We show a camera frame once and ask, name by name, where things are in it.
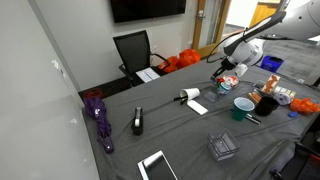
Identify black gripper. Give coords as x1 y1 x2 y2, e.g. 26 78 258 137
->
210 58 235 80

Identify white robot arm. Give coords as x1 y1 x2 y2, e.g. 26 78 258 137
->
212 0 320 78

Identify clear plastic tray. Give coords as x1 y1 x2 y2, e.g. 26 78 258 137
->
203 88 223 102

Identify white paper cup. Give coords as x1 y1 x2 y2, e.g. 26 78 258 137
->
180 88 200 100

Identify green plastic cup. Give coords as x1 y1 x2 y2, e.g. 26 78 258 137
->
232 97 255 121

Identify black markers in white cup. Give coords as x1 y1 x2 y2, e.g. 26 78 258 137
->
173 96 188 105

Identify black marker beside cup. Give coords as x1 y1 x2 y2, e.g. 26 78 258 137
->
245 114 261 125

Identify red green gift bow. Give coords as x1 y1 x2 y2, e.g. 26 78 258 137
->
214 77 225 87

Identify orange plastic bag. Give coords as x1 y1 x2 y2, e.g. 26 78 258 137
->
157 49 201 73

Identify white rectangular eraser block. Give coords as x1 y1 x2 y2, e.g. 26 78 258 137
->
187 100 208 115

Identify blue recycling bin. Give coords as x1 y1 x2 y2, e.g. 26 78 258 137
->
260 56 284 72

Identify orange white card box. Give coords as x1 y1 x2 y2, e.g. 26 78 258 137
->
262 74 280 93

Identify wooden door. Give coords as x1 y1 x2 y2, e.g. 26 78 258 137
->
191 0 231 58

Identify black mug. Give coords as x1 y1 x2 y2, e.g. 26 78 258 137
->
255 97 279 116

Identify grey purple round gadget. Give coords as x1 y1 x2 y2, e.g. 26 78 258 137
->
274 93 292 106

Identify papers on chair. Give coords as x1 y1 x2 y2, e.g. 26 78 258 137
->
136 67 160 83

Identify clear plastic box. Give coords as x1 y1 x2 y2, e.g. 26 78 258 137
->
207 129 240 161

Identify small blue block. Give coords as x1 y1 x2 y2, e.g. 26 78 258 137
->
288 112 298 118

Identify black office chair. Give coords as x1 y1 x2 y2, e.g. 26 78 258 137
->
113 30 170 87

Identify orange crumpled cloth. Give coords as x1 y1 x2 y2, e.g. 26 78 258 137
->
290 98 320 114

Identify black white stapler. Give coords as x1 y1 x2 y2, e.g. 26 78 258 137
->
131 107 143 135

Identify purple folded umbrella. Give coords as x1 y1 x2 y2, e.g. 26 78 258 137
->
84 97 114 154

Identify wall mounted black television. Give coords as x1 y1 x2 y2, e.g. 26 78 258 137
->
110 0 186 23

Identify tablet with white frame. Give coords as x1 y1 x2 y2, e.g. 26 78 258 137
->
137 151 178 180

